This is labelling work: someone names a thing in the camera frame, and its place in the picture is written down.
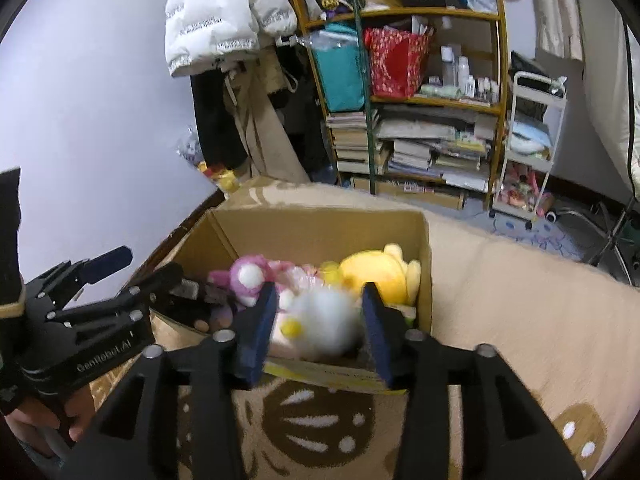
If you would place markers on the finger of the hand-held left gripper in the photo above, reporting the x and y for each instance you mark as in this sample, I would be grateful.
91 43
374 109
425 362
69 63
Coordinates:
107 261
155 285

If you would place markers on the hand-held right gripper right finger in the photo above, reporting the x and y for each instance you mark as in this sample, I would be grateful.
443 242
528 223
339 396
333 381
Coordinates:
377 335

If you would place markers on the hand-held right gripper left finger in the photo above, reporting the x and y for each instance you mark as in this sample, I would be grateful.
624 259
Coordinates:
262 330

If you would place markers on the pink strawberry bear plush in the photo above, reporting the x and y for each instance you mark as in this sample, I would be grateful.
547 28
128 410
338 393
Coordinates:
245 275

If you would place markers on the white plush with yellow beak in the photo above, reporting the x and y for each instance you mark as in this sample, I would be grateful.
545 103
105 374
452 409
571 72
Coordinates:
320 317

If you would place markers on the yellow plush toy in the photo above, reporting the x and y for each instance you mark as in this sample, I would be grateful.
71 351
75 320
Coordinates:
372 270

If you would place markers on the cardboard box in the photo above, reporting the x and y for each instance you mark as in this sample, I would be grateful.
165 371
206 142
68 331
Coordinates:
320 230
410 192

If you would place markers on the person's left hand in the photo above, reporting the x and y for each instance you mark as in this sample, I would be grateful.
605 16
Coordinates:
45 412

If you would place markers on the beige patterned blanket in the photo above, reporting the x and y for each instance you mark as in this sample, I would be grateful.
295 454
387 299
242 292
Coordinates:
500 300

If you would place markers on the clear bag of plush toys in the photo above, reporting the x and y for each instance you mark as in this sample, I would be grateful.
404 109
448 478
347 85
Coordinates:
220 175

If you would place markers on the flat cardboard box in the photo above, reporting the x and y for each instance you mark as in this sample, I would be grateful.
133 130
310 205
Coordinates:
410 192

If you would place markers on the black hanging garment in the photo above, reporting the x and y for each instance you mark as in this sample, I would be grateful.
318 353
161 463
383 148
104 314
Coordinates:
215 120

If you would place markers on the pile of magazines and books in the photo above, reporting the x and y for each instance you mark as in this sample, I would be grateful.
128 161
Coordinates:
435 155

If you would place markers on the beige hanging coat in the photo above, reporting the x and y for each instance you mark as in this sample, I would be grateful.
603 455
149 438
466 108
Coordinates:
265 130

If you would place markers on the stack of old books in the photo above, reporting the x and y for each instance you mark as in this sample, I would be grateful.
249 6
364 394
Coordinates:
350 145

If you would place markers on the green pole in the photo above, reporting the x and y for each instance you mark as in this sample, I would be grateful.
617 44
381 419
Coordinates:
369 125

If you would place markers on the dark hanging coat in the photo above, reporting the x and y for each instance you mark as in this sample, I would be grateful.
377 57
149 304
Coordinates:
305 120

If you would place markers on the white trolley cart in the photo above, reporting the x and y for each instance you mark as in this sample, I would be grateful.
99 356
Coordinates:
530 160

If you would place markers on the black light stand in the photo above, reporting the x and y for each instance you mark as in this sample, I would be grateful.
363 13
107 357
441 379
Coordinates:
612 235

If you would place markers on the teal bag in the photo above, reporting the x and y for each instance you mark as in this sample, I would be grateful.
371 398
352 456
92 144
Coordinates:
340 75

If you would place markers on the white puffer jacket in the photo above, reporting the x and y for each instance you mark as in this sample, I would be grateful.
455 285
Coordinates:
215 15

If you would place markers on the red gift bag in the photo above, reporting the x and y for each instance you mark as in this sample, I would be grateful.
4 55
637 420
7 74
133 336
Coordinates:
397 65

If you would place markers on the row of toiletry bottles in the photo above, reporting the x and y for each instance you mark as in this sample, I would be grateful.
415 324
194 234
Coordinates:
467 77

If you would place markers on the wooden shelf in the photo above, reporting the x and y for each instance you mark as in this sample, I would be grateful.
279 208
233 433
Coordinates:
500 60

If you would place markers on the white folded mattress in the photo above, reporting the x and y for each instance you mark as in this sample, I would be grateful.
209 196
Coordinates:
610 85

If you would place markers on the white hanging curtain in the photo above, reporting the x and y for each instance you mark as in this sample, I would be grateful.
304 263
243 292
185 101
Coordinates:
550 5

